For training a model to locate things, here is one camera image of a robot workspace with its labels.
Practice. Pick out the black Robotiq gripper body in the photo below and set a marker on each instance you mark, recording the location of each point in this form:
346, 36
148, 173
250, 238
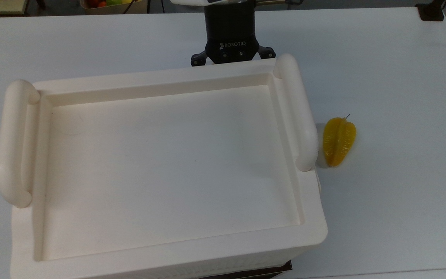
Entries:
230, 35

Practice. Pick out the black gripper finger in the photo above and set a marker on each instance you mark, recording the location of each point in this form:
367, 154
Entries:
198, 60
267, 52

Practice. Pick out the yellow toy starfruit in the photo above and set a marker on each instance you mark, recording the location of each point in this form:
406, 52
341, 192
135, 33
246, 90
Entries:
339, 141

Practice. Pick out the beige bin of toy fruit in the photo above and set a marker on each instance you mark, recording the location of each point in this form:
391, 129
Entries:
87, 8

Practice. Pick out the black stand base clamp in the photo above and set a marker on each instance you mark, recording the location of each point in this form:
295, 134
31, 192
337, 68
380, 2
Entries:
432, 9

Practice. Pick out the white rectangular side table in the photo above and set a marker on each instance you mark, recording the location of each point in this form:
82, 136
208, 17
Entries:
401, 276

